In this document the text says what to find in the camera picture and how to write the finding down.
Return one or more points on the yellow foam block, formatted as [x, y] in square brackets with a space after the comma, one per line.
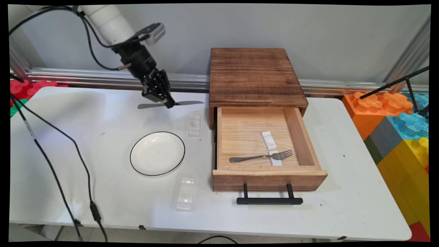
[404, 181]

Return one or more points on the upright aluminium frame post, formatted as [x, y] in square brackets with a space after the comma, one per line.
[19, 61]

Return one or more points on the white plate with black rim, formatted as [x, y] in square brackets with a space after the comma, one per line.
[157, 153]

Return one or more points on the slanted aluminium profile post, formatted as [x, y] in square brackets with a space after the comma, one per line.
[411, 55]

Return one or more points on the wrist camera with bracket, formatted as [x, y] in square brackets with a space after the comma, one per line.
[154, 33]

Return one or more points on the aluminium rail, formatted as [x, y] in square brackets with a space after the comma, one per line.
[85, 77]

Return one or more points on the white cutlery rest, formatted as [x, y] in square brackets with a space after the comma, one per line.
[276, 162]
[268, 140]

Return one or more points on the steel table knife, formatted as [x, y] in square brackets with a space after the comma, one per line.
[188, 103]

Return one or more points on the red studded foam block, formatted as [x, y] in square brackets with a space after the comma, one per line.
[24, 88]

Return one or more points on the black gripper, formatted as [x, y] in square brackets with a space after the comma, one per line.
[139, 61]

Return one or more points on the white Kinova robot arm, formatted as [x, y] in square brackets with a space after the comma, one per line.
[108, 22]

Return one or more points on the small red foam block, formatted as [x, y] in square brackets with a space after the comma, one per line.
[419, 233]

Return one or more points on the black tripod stand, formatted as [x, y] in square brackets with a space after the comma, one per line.
[394, 82]

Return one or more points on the orange foam block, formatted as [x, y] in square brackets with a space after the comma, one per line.
[365, 116]

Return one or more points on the dark wooden cabinet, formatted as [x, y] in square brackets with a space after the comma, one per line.
[255, 75]

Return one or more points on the light wooden drawer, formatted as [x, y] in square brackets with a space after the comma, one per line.
[271, 180]

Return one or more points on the steel fork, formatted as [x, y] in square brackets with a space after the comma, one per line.
[253, 157]

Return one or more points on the blue foam block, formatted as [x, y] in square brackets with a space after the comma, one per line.
[413, 125]

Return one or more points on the grey foam block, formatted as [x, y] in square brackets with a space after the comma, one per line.
[386, 137]

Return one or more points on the dark green foam block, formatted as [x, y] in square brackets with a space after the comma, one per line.
[372, 151]

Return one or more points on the clear cutlery rest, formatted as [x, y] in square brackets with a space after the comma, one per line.
[194, 125]
[186, 193]

